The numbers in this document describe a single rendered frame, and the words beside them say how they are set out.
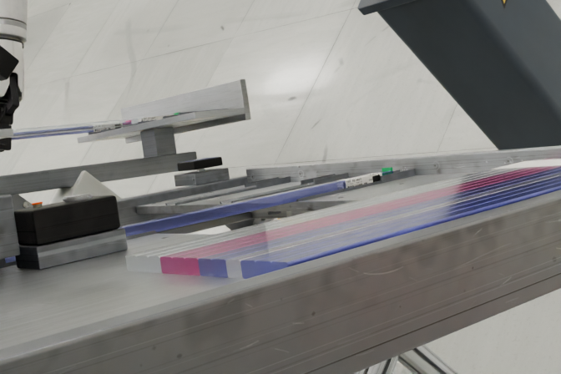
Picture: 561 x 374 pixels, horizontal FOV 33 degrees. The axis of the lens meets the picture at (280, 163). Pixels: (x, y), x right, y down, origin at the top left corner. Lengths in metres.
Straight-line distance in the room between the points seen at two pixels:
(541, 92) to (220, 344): 1.17
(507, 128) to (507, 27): 0.22
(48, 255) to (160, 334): 0.32
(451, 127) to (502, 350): 0.67
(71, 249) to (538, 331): 1.24
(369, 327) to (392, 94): 2.06
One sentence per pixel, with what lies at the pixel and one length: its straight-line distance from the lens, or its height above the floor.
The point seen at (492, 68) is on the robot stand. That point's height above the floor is 0.50.
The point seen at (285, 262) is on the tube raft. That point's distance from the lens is 0.52.
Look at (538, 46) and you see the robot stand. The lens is 1.57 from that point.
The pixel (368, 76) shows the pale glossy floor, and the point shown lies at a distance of 2.69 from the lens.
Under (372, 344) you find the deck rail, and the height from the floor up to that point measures 1.05.
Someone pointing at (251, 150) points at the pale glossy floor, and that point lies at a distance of 2.85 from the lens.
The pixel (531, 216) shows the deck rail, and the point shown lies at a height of 0.96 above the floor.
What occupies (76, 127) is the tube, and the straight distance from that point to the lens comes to 1.49.
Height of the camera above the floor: 1.40
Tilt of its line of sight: 31 degrees down
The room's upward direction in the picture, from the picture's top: 48 degrees counter-clockwise
